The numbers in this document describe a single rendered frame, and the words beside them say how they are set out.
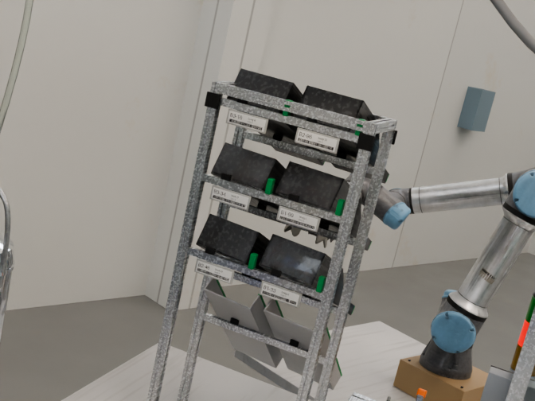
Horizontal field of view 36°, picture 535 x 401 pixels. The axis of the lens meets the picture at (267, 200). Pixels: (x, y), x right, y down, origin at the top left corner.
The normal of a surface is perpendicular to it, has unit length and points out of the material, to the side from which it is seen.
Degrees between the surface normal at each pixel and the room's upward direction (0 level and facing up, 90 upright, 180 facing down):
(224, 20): 90
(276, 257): 65
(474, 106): 90
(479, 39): 90
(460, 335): 95
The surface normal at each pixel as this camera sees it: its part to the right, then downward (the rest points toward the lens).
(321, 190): -0.37, -0.33
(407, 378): -0.70, 0.00
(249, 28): 0.68, 0.31
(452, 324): -0.36, 0.22
